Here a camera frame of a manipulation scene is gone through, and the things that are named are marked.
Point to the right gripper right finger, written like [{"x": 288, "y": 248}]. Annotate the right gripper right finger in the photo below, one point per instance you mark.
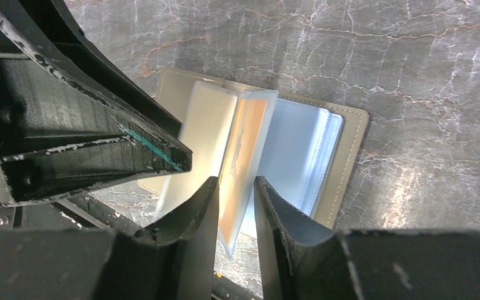
[{"x": 302, "y": 259}]

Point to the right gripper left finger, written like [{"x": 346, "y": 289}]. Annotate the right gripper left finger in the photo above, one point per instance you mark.
[{"x": 172, "y": 258}]

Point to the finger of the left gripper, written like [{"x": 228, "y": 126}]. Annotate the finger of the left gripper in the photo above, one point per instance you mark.
[
  {"x": 61, "y": 132},
  {"x": 59, "y": 25}
]

